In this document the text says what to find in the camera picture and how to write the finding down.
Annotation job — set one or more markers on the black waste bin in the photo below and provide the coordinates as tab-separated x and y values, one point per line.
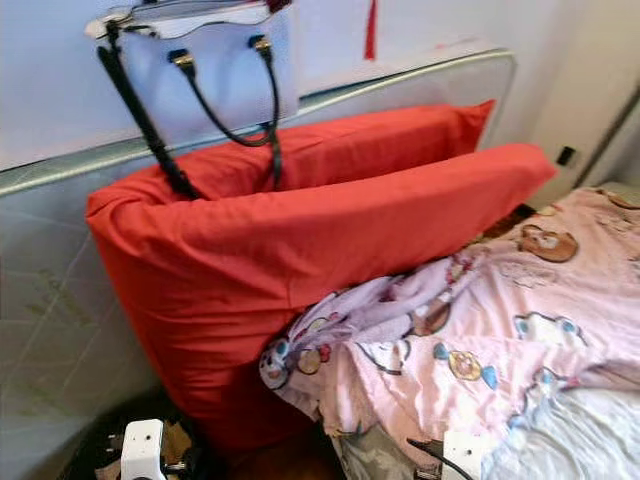
85	455

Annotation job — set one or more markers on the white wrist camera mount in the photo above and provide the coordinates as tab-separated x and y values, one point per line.
465	455
143	450

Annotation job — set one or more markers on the wall outlet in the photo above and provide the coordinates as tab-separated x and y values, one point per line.
566	155

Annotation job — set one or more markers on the red wall tassel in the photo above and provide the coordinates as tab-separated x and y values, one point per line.
372	28

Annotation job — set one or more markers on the pink cartoon blanket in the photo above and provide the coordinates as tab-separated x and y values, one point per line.
490	320

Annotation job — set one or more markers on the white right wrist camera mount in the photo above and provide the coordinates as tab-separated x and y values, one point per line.
465	455

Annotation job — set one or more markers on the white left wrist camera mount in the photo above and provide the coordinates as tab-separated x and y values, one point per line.
143	450

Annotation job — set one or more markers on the slim red cushion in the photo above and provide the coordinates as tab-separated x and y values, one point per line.
380	135

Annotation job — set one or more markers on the big red floor cushion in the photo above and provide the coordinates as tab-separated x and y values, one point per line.
290	260

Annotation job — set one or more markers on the bed with grey floral sheet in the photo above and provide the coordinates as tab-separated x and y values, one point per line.
370	460

